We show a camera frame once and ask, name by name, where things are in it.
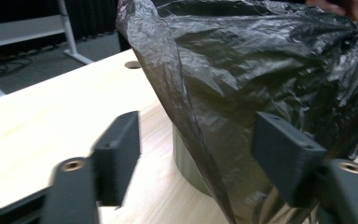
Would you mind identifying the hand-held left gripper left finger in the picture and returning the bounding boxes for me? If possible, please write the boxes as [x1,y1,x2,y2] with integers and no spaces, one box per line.
[40,110,141,224]

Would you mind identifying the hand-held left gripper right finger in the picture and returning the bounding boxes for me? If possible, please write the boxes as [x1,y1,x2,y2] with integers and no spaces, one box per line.
[251,111,358,224]

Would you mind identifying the green plastic trash bin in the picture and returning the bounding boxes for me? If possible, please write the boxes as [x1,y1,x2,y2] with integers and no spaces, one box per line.
[171,122,213,198]

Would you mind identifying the black plastic trash bag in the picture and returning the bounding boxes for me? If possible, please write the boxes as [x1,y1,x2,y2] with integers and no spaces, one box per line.
[115,0,358,224]

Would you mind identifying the white metal stand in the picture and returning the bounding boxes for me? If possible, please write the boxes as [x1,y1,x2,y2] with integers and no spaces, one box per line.
[0,0,94,99]

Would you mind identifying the round table cable grommet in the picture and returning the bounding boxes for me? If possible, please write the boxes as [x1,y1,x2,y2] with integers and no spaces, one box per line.
[124,60,143,70]

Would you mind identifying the black floor cables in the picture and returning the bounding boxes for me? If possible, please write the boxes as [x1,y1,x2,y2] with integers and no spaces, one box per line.
[0,55,34,78]

